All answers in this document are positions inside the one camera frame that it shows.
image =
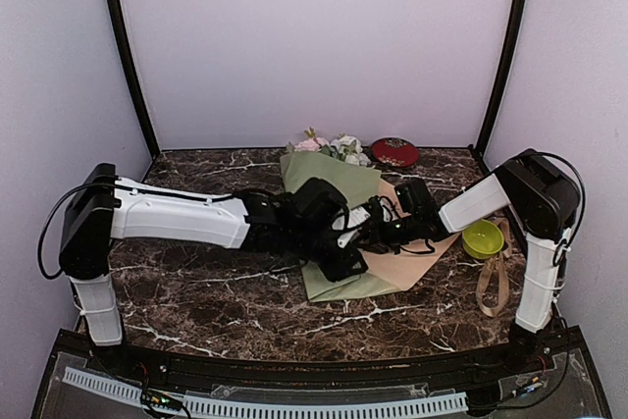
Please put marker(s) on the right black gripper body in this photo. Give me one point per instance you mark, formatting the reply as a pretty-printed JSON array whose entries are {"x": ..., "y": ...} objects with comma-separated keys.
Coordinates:
[{"x": 392, "y": 237}]

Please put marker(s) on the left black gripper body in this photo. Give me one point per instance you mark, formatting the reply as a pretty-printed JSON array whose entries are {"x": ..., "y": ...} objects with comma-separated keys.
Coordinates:
[{"x": 334, "y": 269}]

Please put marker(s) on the green and pink wrapping paper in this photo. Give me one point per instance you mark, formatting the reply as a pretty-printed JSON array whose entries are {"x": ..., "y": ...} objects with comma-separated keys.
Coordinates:
[{"x": 387, "y": 273}]

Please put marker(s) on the lime green plastic bowl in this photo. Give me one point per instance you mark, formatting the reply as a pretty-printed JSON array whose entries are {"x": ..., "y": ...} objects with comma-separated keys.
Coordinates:
[{"x": 482, "y": 240}]

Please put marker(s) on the white fake flower stem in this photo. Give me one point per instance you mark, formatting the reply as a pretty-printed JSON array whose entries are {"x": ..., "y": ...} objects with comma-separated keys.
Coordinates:
[{"x": 349, "y": 149}]

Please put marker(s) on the pink rose fake flower stem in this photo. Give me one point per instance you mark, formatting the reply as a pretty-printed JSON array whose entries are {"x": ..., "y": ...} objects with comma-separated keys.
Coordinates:
[{"x": 312, "y": 143}]

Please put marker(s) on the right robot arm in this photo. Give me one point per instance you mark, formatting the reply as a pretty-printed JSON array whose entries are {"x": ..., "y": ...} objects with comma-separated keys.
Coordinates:
[{"x": 544, "y": 192}]

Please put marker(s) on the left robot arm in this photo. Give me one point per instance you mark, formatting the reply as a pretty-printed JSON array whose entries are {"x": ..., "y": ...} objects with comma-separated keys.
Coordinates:
[{"x": 314, "y": 223}]

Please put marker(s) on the red floral plate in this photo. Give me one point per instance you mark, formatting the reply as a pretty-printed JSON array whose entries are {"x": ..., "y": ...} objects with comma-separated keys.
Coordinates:
[{"x": 395, "y": 152}]

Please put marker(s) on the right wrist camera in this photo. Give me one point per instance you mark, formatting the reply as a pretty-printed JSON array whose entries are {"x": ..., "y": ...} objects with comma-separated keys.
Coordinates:
[{"x": 382, "y": 209}]

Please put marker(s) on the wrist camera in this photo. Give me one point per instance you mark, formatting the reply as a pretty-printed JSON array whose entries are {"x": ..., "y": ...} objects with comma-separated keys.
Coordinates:
[
  {"x": 382, "y": 209},
  {"x": 348, "y": 224}
]

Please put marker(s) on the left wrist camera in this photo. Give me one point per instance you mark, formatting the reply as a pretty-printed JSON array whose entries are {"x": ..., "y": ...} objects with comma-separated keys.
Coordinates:
[{"x": 348, "y": 224}]

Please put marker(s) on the black front table rail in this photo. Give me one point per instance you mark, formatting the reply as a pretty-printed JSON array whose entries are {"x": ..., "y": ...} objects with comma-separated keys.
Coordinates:
[{"x": 453, "y": 369}]

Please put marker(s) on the white slotted cable duct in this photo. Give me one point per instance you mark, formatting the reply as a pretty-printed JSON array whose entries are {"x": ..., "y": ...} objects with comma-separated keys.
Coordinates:
[{"x": 232, "y": 402}]

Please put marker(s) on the right black frame post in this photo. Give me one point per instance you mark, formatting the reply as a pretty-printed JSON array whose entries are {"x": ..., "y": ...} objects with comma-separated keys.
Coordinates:
[{"x": 506, "y": 57}]

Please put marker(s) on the black frame post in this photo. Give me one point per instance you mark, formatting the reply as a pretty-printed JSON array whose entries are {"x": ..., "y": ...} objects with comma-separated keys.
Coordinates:
[
  {"x": 121, "y": 36},
  {"x": 506, "y": 57}
]

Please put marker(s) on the left black frame post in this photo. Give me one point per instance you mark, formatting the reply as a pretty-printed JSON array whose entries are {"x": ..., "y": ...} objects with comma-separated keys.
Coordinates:
[{"x": 121, "y": 36}]

